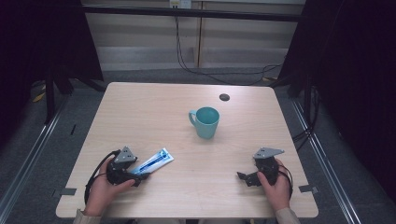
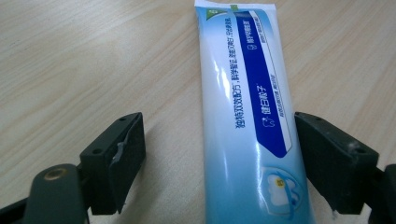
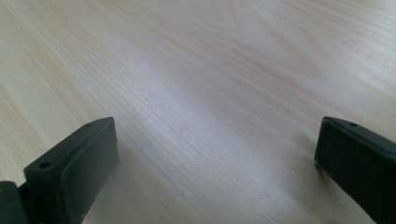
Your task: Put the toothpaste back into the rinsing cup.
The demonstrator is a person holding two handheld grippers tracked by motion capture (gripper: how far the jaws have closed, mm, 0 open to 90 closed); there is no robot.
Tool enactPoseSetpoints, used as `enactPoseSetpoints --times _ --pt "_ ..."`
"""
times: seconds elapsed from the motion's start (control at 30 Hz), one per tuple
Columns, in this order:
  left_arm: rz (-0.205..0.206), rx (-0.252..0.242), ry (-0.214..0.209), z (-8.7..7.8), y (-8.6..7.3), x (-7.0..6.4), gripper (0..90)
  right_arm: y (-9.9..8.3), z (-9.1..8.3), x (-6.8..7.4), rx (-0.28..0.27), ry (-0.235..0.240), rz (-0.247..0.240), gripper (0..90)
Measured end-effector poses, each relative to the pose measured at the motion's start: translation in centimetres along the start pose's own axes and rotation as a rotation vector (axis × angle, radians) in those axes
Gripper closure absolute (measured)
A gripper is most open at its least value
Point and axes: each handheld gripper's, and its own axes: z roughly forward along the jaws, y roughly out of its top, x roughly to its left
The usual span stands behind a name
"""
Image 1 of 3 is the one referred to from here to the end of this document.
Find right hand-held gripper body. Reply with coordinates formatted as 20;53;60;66
252;147;285;187

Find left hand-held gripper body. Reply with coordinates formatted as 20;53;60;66
106;146;139;187

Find blue white toothpaste tube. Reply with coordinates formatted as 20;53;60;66
130;147;175;176

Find teal mug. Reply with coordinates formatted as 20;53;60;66
188;106;220;140

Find person's right hand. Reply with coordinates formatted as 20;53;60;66
257;159;292;213

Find person's left hand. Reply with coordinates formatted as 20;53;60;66
83;158;136;217

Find grey tape piece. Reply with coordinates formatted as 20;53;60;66
298;184;319;194
50;187;78;198

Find black metal stand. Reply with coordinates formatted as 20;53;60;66
43;66;58;125
303;77;314;132

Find yellow floor scrap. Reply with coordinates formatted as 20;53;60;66
32;91;47;104

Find dark curtain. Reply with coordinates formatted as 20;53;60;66
0;0;105;147
277;0;396;203

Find black horizontal bar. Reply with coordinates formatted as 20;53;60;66
81;5;304;22

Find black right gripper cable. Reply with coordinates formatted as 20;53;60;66
278;164;294;200

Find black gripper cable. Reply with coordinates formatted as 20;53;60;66
84;149;121;205
278;164;294;200

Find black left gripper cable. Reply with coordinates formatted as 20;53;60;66
84;149;121;205

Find black floor cables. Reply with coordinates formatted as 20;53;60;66
291;87;322;152

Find metal floor rail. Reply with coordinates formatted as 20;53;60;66
0;95;69;217
290;99;362;224

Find black wall cable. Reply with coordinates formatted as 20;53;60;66
173;14;283;87

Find white wall outlet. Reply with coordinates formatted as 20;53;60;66
169;0;192;9

